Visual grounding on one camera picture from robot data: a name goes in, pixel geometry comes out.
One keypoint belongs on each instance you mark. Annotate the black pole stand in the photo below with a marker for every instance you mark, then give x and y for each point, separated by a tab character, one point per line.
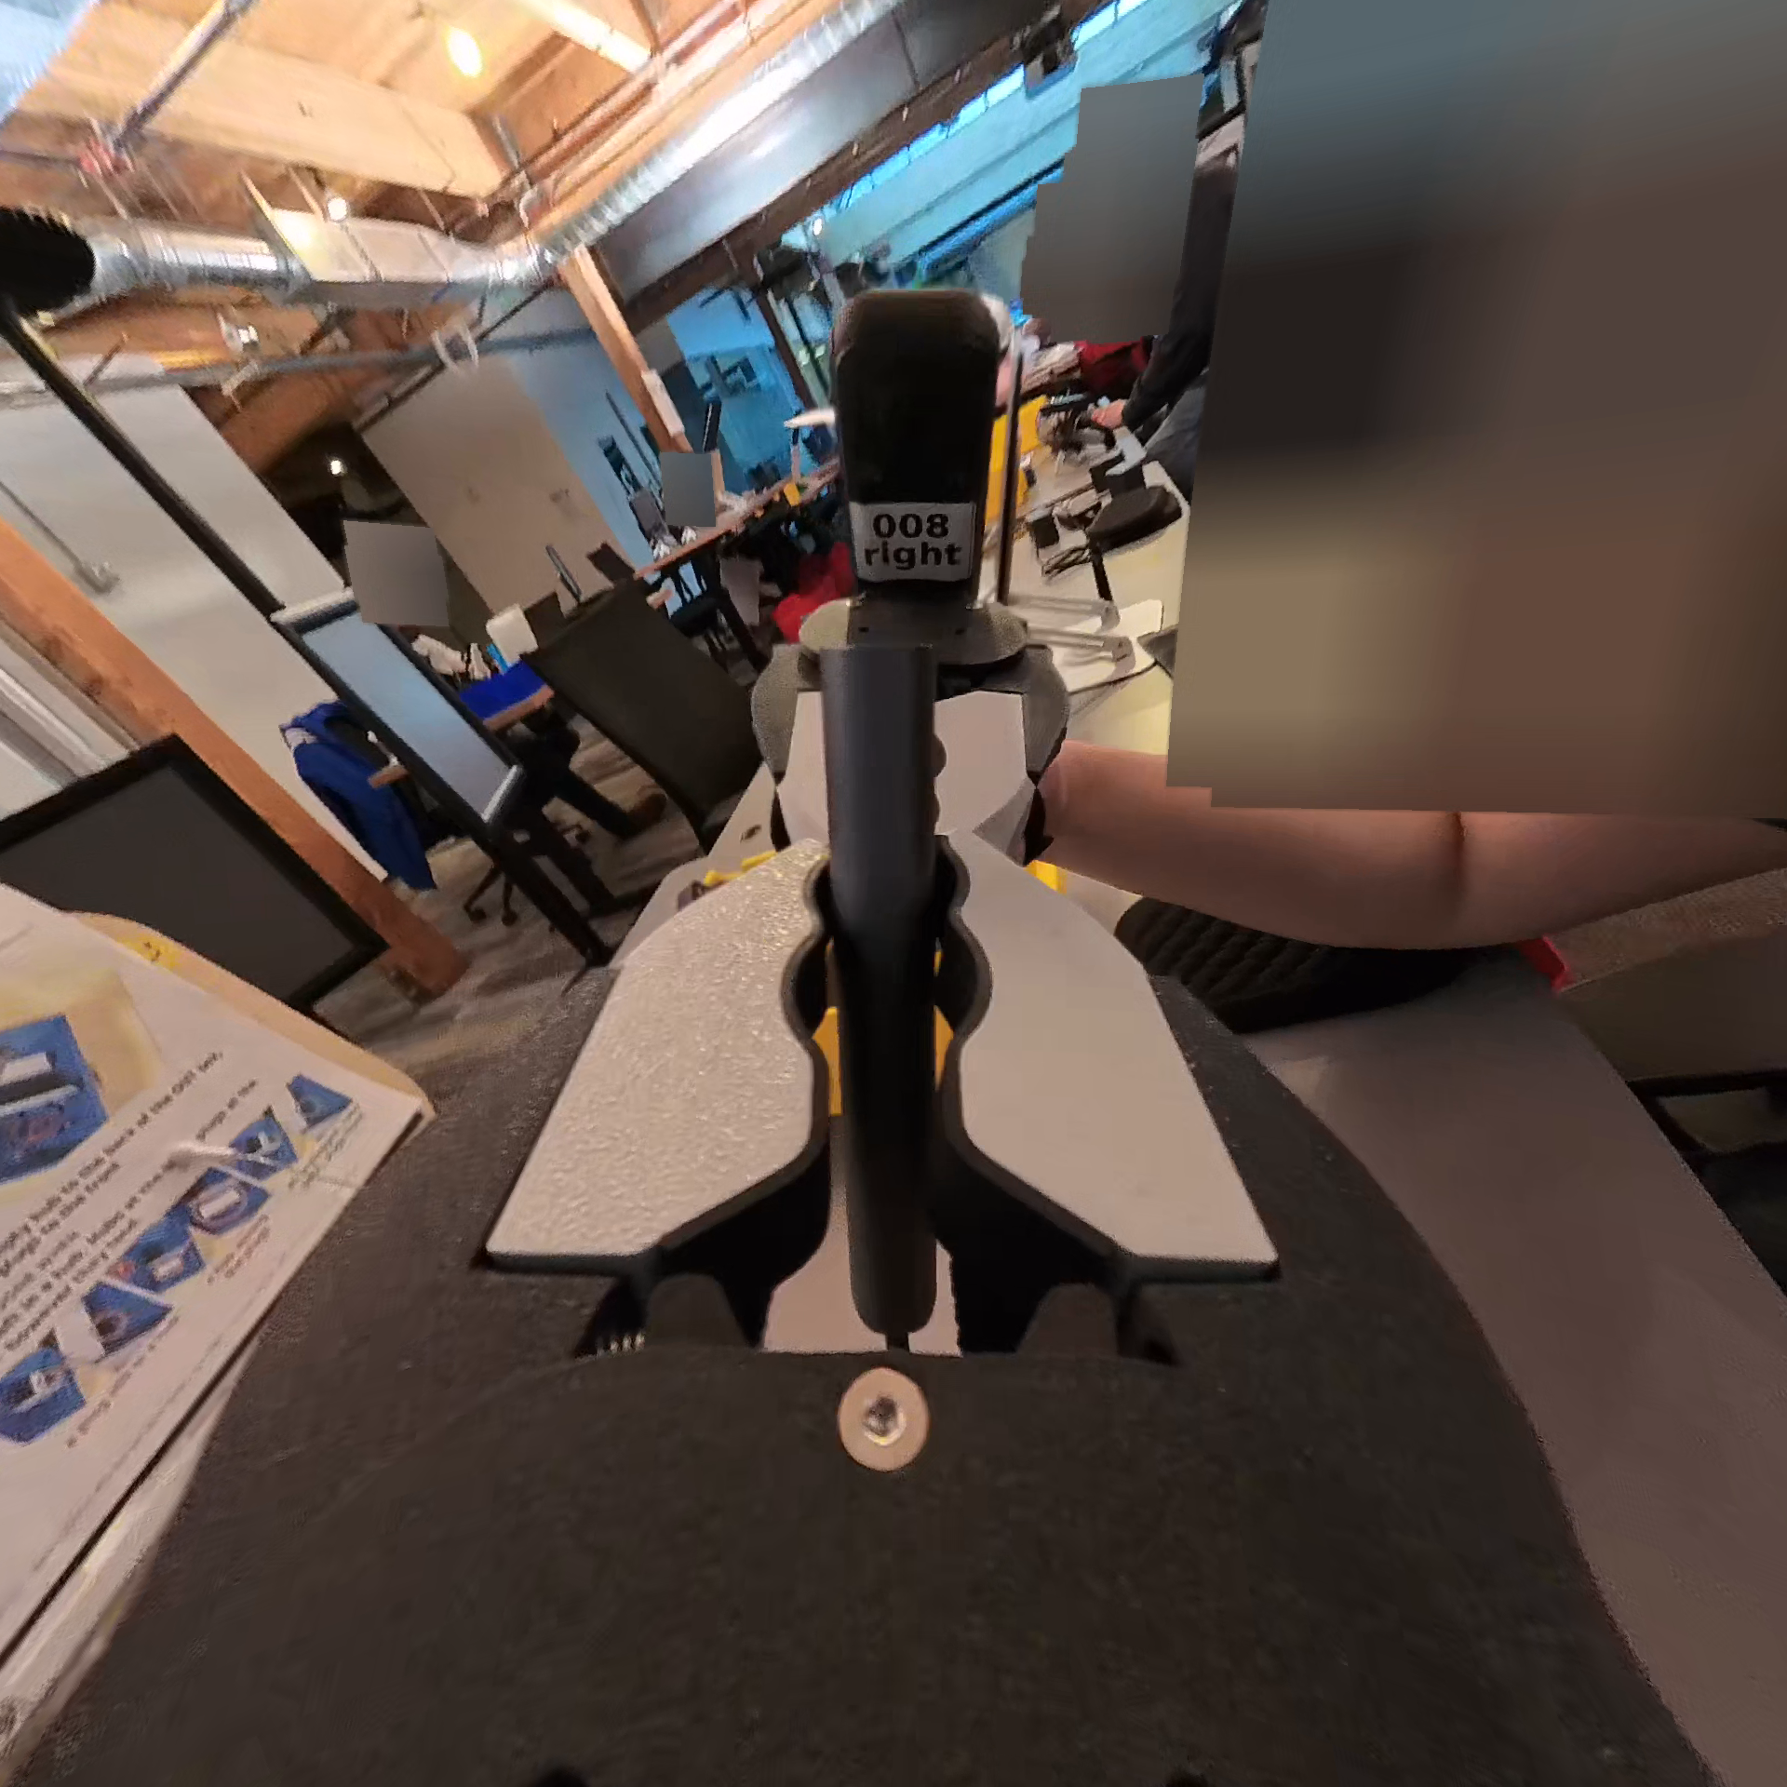
211	517

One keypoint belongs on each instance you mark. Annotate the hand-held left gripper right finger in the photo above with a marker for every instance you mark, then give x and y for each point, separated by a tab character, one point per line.
1104	1117

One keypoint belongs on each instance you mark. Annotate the black partition panel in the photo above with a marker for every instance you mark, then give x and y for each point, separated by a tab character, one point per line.
181	879

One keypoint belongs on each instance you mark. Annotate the person's right forearm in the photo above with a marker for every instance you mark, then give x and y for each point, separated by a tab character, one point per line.
1326	865

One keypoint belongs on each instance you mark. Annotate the blue plastic bin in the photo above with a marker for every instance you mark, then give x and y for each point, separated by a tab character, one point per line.
510	691

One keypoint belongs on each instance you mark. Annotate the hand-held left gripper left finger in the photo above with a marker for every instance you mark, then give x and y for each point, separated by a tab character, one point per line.
656	1117

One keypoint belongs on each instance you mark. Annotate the orange red flat object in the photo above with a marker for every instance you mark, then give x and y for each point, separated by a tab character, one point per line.
1546	960

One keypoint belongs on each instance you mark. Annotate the black wrist rest pad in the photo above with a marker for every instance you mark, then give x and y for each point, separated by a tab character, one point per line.
1257	962

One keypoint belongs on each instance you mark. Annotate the blue jacket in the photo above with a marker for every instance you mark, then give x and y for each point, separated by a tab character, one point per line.
363	796

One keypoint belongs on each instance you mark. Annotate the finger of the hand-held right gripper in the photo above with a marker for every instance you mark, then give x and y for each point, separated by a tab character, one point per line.
991	780
805	780

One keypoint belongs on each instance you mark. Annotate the grey slim usb hub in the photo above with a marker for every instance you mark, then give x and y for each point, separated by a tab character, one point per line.
880	976

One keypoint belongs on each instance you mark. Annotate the wooden post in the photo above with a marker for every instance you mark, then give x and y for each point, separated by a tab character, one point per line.
211	738

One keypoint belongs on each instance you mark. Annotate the black office chair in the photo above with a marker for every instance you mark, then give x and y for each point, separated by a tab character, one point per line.
656	697

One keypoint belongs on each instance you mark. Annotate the upright display board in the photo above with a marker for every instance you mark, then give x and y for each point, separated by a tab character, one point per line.
405	711

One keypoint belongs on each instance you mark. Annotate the yellow plastic bin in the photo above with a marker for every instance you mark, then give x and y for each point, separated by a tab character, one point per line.
827	1059

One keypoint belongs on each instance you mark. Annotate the printed instruction sheet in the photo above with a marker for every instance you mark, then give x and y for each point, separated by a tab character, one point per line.
139	1256

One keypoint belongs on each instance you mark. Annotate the red bag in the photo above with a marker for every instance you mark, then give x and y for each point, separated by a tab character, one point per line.
817	586

